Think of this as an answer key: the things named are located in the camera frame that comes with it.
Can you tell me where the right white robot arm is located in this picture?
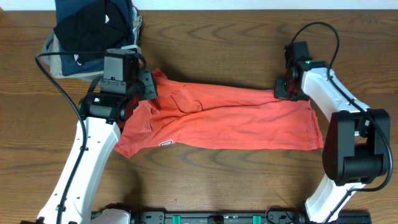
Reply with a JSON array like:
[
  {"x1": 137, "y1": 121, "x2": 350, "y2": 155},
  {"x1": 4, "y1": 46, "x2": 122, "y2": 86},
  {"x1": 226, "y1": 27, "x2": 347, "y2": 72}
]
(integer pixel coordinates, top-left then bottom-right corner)
[{"x1": 274, "y1": 60, "x2": 393, "y2": 223}]

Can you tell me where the navy blue folded garment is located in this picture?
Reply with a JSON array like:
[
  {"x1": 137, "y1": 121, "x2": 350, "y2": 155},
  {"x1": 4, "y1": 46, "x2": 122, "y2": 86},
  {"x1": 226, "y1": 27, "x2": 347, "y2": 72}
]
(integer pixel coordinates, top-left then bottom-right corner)
[{"x1": 53, "y1": 0, "x2": 134, "y2": 77}]

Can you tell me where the grey khaki folded garment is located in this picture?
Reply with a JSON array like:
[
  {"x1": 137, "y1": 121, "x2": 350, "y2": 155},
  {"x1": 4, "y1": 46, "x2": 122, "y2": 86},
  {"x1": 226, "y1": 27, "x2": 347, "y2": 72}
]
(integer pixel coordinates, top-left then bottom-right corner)
[{"x1": 41, "y1": 7, "x2": 143, "y2": 82}]

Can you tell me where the red orange t-shirt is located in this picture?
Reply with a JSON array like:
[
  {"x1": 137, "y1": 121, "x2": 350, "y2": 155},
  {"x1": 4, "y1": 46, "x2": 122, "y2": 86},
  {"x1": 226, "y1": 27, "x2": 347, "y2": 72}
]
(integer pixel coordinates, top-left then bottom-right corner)
[{"x1": 115, "y1": 69, "x2": 323, "y2": 157}]

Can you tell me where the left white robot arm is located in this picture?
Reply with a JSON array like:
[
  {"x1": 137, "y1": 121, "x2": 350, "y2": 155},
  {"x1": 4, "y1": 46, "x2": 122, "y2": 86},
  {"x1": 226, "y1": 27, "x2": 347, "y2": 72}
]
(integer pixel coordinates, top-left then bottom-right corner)
[{"x1": 36, "y1": 45, "x2": 157, "y2": 223}]

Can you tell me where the black folded garment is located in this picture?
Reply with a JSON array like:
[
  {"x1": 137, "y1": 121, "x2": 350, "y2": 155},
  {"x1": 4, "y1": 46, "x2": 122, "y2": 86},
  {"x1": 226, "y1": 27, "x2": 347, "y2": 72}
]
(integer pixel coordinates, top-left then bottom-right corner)
[{"x1": 53, "y1": 0, "x2": 131, "y2": 52}]

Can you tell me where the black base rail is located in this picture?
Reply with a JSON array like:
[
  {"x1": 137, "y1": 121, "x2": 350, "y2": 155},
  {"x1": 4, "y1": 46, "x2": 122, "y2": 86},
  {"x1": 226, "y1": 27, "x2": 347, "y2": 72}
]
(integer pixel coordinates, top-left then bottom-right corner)
[{"x1": 91, "y1": 203, "x2": 373, "y2": 224}]

